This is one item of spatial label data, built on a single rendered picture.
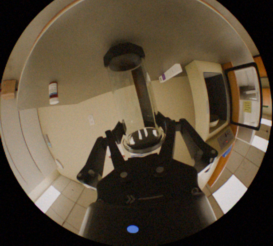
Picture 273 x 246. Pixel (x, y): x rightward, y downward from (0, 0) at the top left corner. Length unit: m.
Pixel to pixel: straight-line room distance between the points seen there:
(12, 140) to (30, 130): 0.65
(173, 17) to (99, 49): 0.19
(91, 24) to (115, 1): 0.06
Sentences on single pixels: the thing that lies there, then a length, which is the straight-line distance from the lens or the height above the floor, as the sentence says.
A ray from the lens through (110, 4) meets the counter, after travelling 0.17.
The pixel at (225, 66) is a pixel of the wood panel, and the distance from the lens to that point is 0.78.
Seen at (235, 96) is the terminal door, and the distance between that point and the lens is 0.71.
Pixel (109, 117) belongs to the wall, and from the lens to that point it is 0.81.
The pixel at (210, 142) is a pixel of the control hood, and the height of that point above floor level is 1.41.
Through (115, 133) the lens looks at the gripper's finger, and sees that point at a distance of 0.15.
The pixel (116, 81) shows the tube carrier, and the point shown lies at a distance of 0.15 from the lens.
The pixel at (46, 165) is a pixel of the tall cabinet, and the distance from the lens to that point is 2.62.
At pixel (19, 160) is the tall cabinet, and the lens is 2.50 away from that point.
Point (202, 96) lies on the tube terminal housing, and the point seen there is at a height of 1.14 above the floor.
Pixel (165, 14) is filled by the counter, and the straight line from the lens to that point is 0.20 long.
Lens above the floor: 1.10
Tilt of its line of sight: 6 degrees up
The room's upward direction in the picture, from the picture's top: 166 degrees clockwise
